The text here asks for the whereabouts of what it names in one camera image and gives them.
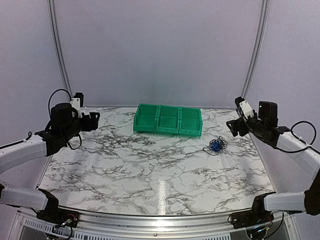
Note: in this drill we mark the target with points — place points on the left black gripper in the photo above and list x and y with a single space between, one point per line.
94 122

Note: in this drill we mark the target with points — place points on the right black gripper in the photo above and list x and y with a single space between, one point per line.
234 129

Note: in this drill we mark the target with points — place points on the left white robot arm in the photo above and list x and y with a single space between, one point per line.
66 121

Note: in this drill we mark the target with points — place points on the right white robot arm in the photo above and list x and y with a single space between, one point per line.
263 124

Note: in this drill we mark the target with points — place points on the left green storage bin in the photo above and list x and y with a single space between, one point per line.
145 119

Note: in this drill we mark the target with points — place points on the middle green storage bin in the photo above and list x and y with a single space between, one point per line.
169 119

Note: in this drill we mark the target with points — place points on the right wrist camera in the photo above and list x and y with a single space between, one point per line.
244 110

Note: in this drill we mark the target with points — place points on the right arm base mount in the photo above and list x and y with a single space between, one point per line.
248 218

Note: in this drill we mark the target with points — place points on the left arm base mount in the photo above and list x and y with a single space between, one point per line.
59 216

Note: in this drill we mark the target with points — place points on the right aluminium frame post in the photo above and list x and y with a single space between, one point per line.
256 48

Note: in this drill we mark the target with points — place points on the aluminium frame post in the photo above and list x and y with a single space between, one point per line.
58 46
256 48

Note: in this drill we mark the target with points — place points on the front aluminium rail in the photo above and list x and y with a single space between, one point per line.
108 226

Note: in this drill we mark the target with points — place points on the left aluminium frame post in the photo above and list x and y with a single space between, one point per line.
58 46

